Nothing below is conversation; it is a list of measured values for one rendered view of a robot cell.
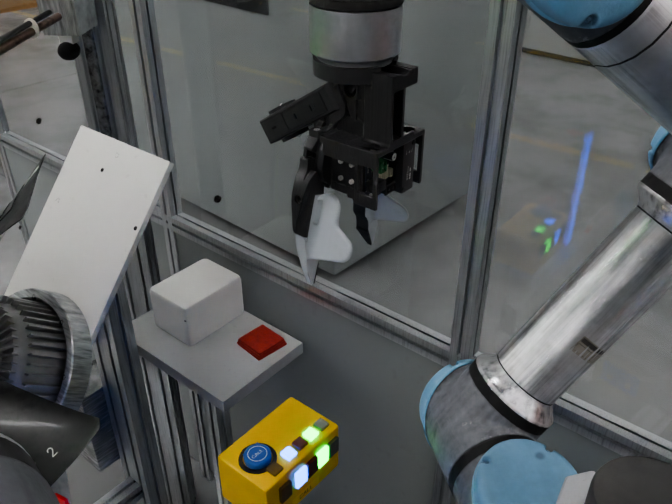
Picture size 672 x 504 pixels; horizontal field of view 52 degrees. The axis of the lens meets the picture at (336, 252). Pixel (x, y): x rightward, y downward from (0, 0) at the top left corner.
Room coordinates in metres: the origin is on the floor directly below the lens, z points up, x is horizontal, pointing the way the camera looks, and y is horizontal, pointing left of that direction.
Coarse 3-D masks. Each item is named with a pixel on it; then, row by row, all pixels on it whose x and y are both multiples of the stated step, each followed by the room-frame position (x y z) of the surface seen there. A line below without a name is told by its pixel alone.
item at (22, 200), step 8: (40, 160) 0.89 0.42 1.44; (32, 176) 0.83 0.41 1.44; (24, 184) 0.87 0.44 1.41; (32, 184) 0.80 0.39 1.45; (24, 192) 0.79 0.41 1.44; (32, 192) 0.78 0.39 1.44; (16, 200) 0.80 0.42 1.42; (24, 200) 0.77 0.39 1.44; (8, 208) 0.79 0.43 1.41; (16, 208) 0.76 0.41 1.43; (24, 208) 0.75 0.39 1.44; (0, 216) 0.79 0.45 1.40; (8, 216) 0.76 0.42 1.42; (16, 216) 0.74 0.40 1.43; (0, 224) 0.76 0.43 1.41; (8, 224) 0.74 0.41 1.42; (0, 232) 0.74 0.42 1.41
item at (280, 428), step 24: (288, 408) 0.77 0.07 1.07; (264, 432) 0.72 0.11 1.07; (288, 432) 0.72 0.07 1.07; (336, 432) 0.73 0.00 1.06; (240, 456) 0.67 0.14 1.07; (312, 456) 0.69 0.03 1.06; (336, 456) 0.73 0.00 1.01; (240, 480) 0.64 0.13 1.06; (264, 480) 0.63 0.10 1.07; (312, 480) 0.68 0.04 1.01
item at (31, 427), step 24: (0, 384) 0.70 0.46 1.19; (0, 408) 0.66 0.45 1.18; (24, 408) 0.66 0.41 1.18; (48, 408) 0.65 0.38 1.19; (0, 432) 0.62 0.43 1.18; (24, 432) 0.62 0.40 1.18; (48, 432) 0.62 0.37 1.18; (72, 432) 0.61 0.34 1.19; (96, 432) 0.61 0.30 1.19; (72, 456) 0.58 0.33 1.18; (48, 480) 0.55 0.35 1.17
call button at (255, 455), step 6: (258, 444) 0.69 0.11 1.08; (246, 450) 0.68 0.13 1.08; (252, 450) 0.67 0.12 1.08; (258, 450) 0.67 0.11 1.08; (264, 450) 0.67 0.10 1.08; (270, 450) 0.68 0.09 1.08; (246, 456) 0.66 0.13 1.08; (252, 456) 0.66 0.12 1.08; (258, 456) 0.66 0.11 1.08; (264, 456) 0.66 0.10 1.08; (270, 456) 0.67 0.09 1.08; (246, 462) 0.66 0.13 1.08; (252, 462) 0.65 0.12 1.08; (258, 462) 0.65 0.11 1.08; (264, 462) 0.65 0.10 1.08; (252, 468) 0.65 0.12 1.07; (258, 468) 0.65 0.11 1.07
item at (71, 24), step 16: (48, 0) 1.28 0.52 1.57; (64, 0) 1.28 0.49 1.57; (80, 0) 1.30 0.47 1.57; (48, 16) 1.28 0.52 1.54; (64, 16) 1.28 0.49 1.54; (80, 16) 1.29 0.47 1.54; (96, 16) 1.36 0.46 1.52; (48, 32) 1.28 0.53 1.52; (64, 32) 1.28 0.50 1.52; (80, 32) 1.28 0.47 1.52
